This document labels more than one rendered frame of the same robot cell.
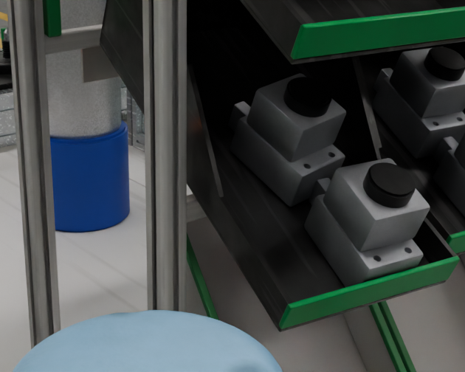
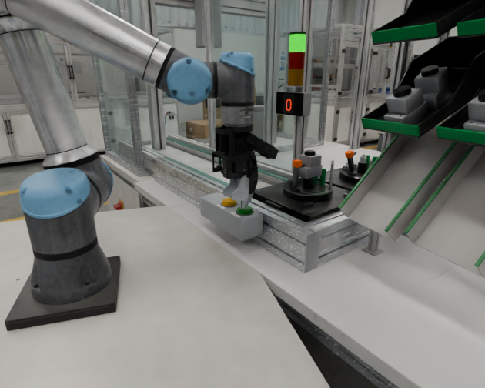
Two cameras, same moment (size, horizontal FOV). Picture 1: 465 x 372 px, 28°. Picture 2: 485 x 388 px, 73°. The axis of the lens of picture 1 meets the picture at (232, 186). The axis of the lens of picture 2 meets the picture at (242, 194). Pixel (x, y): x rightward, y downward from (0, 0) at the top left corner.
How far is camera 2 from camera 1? 0.82 m
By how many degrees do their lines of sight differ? 87
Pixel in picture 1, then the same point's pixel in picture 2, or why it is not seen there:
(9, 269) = not seen: outside the picture
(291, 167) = not seen: hidden behind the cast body
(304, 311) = (366, 122)
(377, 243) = (392, 110)
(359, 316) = (440, 168)
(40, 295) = not seen: hidden behind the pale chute
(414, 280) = (400, 128)
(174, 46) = (402, 52)
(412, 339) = (473, 200)
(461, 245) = (445, 134)
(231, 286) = (422, 147)
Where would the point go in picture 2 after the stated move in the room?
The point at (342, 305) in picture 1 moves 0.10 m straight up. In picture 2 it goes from (377, 126) to (385, 72)
